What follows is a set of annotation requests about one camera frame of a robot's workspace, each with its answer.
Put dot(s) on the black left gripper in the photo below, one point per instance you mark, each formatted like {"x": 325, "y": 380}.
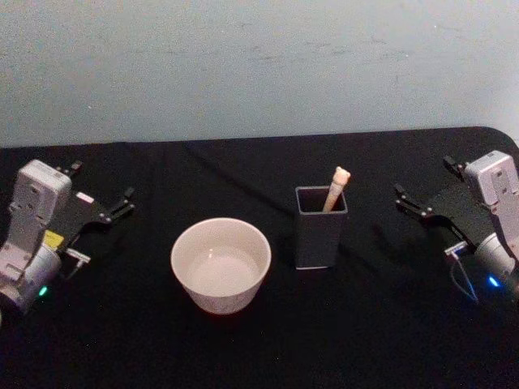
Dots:
{"x": 77, "y": 215}

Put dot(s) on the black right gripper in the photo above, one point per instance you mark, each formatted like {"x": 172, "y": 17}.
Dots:
{"x": 462, "y": 215}

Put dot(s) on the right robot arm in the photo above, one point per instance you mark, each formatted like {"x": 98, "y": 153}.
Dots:
{"x": 495, "y": 194}

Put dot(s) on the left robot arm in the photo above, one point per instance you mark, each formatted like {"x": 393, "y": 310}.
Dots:
{"x": 28, "y": 227}

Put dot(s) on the pale stick with bear head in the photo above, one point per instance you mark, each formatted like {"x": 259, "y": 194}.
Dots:
{"x": 337, "y": 188}

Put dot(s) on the dark square holder cup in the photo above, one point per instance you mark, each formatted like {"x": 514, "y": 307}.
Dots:
{"x": 318, "y": 241}

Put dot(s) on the white round bowl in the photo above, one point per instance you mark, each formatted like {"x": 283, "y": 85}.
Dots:
{"x": 221, "y": 271}

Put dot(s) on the black table cloth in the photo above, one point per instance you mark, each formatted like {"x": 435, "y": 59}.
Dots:
{"x": 259, "y": 348}

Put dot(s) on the pale wall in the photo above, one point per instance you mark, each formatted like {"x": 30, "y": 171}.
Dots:
{"x": 259, "y": 65}

